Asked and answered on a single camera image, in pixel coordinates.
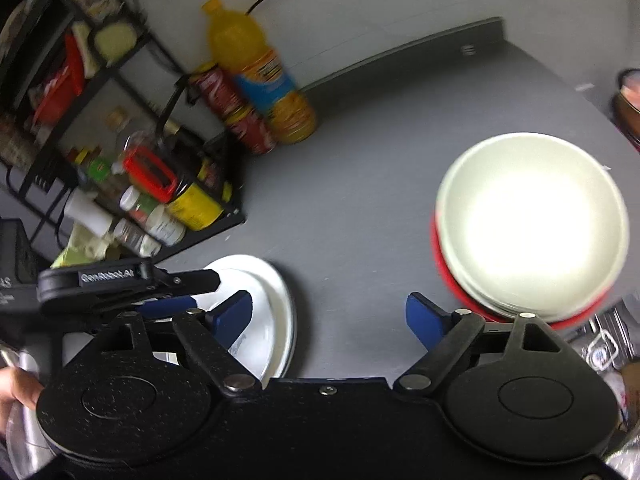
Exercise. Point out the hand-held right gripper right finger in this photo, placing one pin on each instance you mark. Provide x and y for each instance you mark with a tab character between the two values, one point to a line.
425	322

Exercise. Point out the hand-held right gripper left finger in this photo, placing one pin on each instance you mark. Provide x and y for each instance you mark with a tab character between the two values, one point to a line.
234	317

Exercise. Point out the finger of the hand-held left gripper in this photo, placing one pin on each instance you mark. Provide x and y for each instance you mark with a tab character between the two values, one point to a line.
192	281
167	306

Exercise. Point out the white oval plate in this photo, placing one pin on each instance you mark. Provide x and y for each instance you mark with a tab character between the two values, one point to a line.
262	320

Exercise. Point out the white round printed plate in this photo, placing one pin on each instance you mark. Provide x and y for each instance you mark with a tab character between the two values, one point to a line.
282	310

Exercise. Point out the pale green bowl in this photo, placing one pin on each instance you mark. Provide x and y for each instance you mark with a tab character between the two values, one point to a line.
535	220

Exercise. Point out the person's left hand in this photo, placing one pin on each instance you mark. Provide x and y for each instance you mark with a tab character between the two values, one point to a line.
20	390

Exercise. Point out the white seasoning jar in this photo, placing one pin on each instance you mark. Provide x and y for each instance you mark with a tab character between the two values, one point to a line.
167	227

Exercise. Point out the white capped spice jar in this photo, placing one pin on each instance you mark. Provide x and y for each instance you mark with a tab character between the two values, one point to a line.
137	240

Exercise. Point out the white plastic bottle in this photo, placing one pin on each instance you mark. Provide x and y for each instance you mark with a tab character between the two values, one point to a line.
90	214

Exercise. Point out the dark bottle with yellow label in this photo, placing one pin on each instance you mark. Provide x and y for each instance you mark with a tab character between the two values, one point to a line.
197	205

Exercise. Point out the black appliance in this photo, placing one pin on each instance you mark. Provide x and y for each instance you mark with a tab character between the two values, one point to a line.
15	265

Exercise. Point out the red framed clear container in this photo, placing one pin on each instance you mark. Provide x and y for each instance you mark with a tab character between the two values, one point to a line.
150	175

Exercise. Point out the red soda can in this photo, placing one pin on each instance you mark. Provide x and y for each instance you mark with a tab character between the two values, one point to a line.
252	132
215	87

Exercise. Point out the metal pot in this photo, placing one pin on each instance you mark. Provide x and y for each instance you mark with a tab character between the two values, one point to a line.
25	440

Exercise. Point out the shiny metal object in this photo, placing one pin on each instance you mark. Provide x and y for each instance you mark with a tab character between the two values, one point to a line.
605	345

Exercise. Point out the red snack packet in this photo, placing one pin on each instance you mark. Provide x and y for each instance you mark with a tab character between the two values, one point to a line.
57	90

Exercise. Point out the black metal shelf rack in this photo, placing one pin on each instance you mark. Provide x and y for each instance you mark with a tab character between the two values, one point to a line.
125	80

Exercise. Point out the orange juice bottle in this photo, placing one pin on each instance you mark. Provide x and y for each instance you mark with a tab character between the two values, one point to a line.
260	75

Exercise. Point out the yellow food packet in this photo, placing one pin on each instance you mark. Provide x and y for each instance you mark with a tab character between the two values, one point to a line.
97	0

